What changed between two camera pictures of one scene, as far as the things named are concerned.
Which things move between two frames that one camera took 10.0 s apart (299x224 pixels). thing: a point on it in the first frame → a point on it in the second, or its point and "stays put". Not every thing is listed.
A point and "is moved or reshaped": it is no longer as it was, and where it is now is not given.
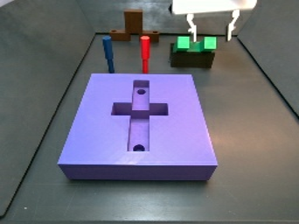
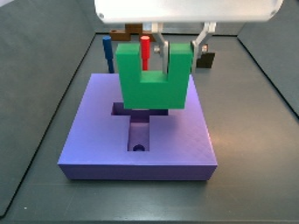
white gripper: x=193 y=6 → x=207 y=11
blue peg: x=108 y=51 stays put
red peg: x=144 y=52 stays put
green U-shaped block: x=185 y=45 is moved or reshaped
